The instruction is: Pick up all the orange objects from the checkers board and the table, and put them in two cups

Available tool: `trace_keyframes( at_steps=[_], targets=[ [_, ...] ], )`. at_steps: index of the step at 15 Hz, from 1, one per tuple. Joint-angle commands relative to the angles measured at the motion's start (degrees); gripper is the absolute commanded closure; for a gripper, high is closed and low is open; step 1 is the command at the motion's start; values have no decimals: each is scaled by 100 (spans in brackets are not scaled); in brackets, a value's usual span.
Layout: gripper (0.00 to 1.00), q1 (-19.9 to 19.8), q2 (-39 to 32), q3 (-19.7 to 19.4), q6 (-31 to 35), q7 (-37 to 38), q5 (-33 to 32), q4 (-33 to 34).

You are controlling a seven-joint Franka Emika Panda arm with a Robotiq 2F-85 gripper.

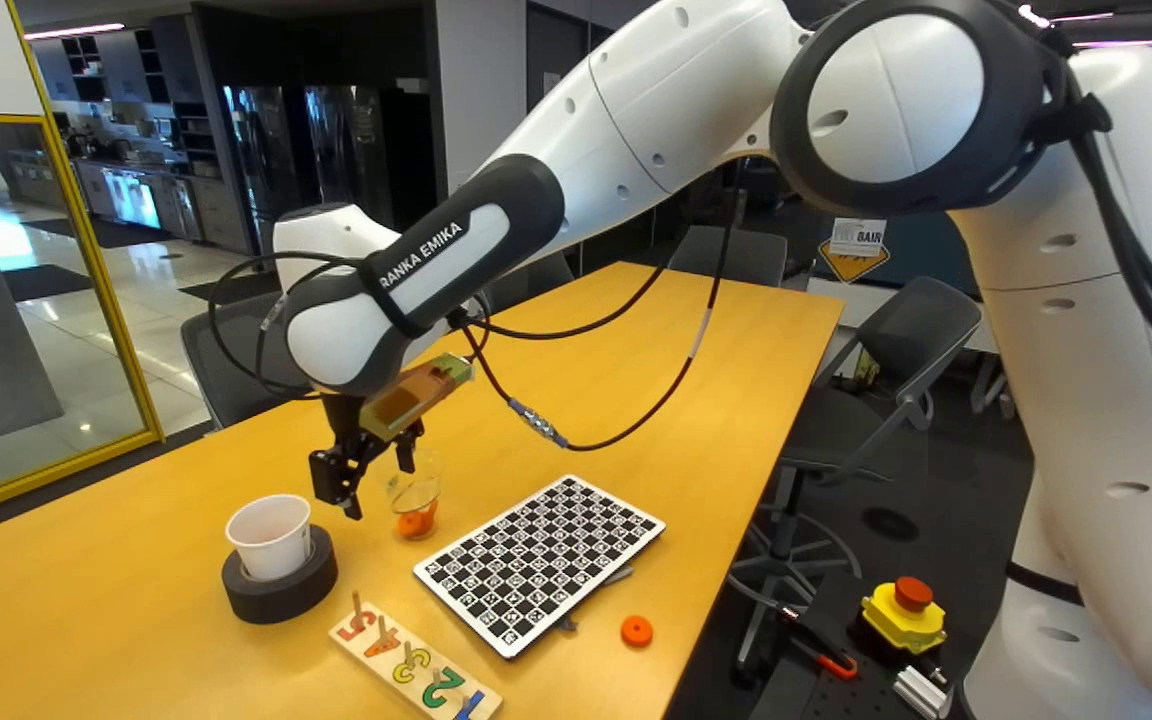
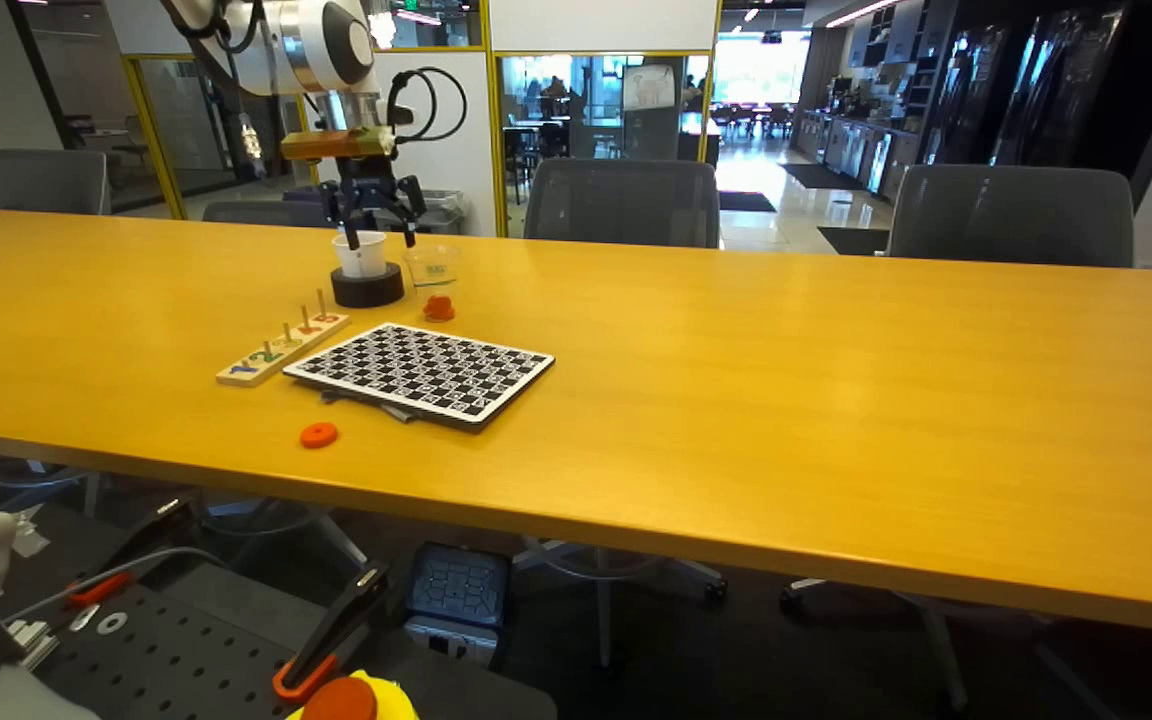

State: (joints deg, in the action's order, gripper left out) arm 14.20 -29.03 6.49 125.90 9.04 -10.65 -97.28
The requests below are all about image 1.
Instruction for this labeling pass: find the black white checkerboard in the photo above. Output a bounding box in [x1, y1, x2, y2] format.
[410, 470, 673, 662]

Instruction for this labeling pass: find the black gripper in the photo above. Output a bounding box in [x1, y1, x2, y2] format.
[305, 387, 425, 523]

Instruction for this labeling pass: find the white sign card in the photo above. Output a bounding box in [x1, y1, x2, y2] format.
[817, 213, 895, 284]

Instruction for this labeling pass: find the white paper cup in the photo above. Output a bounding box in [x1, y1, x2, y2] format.
[220, 486, 315, 587]

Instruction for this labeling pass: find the clear plastic cup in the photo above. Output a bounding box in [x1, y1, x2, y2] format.
[381, 470, 443, 545]

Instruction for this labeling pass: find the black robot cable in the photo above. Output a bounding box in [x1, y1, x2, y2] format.
[205, 170, 750, 457]

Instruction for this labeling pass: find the small grey metal box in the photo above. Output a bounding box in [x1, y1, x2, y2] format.
[892, 661, 960, 720]

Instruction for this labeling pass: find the yellow emergency stop button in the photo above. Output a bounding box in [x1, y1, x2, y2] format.
[861, 571, 951, 661]

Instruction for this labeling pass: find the grey office chair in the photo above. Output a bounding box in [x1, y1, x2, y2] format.
[662, 220, 795, 293]
[179, 270, 340, 433]

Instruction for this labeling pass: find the grey chair with foot ring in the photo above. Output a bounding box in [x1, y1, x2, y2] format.
[727, 270, 988, 674]

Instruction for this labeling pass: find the orange black bar clamp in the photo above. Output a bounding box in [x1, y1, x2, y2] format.
[780, 632, 867, 686]

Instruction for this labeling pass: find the tan wrist camera mount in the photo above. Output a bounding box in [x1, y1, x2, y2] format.
[356, 350, 476, 445]

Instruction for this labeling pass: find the wooden number puzzle board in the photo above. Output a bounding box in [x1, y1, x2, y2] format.
[324, 587, 505, 720]

